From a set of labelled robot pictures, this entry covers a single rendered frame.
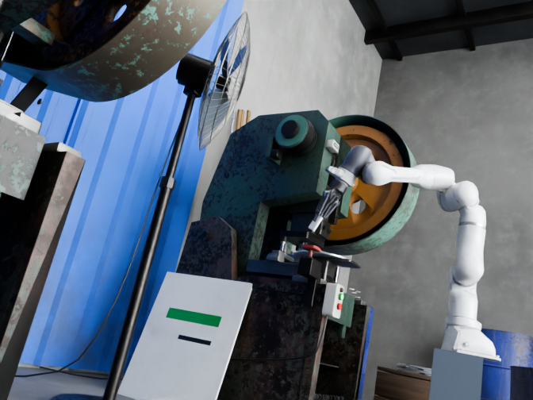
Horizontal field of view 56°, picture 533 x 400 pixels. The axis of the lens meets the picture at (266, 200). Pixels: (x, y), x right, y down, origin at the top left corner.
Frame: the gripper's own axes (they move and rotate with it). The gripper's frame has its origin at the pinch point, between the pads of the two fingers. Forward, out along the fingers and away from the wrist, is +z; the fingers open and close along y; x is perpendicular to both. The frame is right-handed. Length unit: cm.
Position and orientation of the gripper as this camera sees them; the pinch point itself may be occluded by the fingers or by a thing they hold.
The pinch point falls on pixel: (315, 222)
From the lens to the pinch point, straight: 216.5
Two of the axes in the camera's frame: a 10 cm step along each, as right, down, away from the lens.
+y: 5.1, 3.6, 7.8
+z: -5.4, 8.4, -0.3
